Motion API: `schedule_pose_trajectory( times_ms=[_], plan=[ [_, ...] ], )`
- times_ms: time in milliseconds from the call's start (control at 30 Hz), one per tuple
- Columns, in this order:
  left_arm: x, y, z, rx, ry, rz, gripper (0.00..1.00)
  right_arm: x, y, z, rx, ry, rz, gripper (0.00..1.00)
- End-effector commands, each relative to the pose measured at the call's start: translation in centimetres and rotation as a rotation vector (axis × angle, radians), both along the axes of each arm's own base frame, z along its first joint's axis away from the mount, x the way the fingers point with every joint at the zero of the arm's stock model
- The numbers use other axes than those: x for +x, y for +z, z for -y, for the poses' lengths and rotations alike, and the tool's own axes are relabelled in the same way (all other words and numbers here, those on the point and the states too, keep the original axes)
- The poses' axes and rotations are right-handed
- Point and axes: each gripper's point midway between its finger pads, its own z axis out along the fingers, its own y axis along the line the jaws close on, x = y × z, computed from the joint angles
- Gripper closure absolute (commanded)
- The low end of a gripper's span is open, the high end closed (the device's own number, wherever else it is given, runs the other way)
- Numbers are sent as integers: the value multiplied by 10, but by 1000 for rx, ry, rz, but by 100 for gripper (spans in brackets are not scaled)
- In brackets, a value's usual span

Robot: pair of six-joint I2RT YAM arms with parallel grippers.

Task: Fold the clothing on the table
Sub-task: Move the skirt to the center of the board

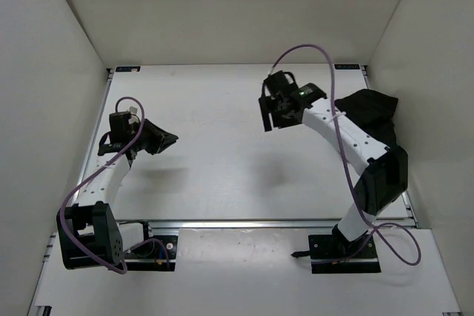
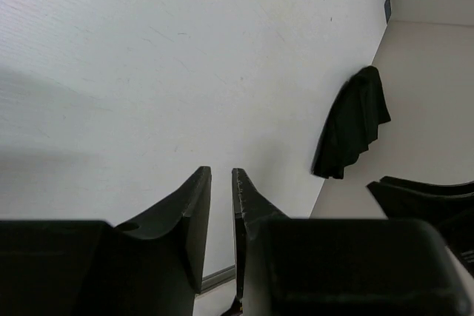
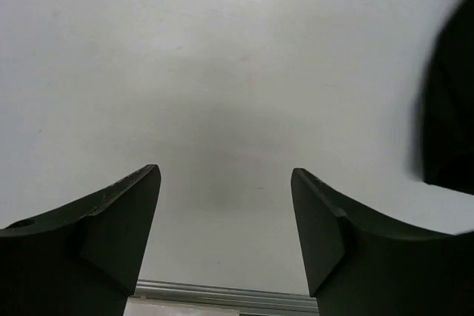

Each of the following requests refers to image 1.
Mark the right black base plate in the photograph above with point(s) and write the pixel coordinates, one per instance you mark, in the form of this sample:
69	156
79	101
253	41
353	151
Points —
327	258

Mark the black pleated skirt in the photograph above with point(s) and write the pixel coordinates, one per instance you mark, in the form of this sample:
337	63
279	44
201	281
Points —
373	112

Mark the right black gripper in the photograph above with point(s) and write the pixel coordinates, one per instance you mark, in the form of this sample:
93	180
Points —
265	104

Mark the right blue corner label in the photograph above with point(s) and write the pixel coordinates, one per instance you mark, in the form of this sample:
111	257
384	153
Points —
347	67

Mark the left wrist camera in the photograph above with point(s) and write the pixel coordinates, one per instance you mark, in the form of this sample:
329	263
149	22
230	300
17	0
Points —
123	129

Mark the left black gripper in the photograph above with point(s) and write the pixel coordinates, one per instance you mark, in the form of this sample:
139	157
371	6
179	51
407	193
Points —
161	140

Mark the aluminium rail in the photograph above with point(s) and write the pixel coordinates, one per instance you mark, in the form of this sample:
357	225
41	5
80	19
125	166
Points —
243	224

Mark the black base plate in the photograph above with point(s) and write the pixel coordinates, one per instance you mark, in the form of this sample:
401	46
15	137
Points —
327	258
153	256

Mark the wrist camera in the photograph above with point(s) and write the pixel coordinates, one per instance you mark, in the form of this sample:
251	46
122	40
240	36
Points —
280	84
123	129

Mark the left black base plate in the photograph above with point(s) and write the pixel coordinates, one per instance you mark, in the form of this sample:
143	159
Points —
153	256

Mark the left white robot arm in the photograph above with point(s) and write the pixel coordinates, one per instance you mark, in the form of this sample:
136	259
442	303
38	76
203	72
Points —
89	235

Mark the left blue corner label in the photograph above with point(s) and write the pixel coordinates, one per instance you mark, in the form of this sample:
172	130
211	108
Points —
127	69

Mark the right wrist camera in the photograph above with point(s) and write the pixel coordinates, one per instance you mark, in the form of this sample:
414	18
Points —
280	84

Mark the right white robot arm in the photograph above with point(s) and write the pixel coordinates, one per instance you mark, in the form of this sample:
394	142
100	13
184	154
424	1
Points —
382	171

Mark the blue corner label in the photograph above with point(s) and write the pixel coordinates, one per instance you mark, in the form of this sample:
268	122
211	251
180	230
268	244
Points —
127	69
347	67

